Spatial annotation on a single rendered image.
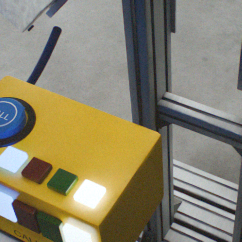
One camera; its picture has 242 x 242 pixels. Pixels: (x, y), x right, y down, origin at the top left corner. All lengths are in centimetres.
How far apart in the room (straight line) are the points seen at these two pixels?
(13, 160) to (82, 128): 6
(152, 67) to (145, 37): 8
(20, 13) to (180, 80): 127
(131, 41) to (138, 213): 59
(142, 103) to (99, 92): 88
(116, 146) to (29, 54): 175
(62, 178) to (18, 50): 180
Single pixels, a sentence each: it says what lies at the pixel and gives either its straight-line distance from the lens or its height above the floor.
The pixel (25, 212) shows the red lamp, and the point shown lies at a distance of 49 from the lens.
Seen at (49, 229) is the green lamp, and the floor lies 105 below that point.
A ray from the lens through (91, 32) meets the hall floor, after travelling 227.
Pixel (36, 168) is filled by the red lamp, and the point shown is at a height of 108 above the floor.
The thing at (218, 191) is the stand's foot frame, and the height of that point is 8.
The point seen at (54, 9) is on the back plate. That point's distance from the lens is 99.
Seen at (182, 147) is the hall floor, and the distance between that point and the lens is 187.
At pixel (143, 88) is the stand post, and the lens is 114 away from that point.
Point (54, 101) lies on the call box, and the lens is 53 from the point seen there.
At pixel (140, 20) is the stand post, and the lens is 103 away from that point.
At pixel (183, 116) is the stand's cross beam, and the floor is 57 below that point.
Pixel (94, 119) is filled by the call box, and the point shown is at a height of 107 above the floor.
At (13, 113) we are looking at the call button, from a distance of 51.
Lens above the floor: 145
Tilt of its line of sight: 48 degrees down
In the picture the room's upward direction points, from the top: 6 degrees counter-clockwise
